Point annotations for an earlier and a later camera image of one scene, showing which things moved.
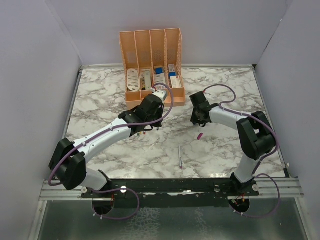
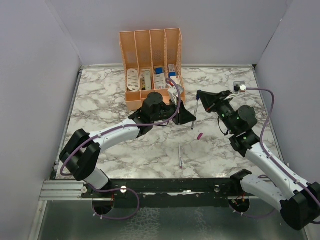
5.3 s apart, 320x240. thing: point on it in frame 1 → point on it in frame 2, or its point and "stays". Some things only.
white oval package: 133,79 stays
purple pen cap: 199,136 stays
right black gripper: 194,119 → 209,99
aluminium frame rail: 59,192 stays
